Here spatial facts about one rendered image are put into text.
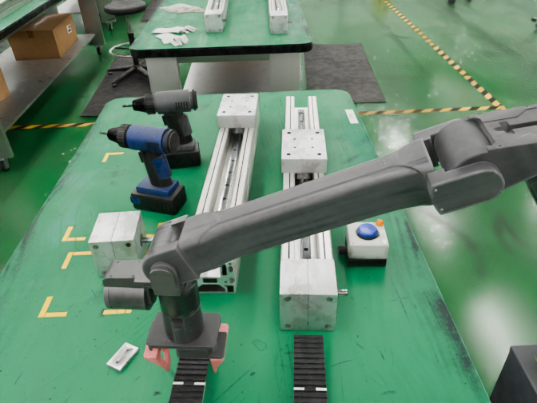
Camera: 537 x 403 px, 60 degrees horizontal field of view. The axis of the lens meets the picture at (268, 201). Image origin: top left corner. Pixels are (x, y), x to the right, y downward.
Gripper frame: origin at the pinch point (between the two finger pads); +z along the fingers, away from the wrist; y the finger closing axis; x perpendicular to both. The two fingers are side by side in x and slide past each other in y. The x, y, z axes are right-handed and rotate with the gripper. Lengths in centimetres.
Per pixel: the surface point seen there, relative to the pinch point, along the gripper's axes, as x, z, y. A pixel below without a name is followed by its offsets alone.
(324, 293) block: -10.2, -6.5, -21.8
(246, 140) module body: -68, -5, -4
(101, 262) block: -23.4, -0.5, 22.8
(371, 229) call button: -30.4, -4.5, -32.8
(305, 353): -2.7, -0.3, -18.6
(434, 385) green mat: 0.6, 2.8, -39.5
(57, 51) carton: -343, 55, 183
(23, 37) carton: -340, 42, 207
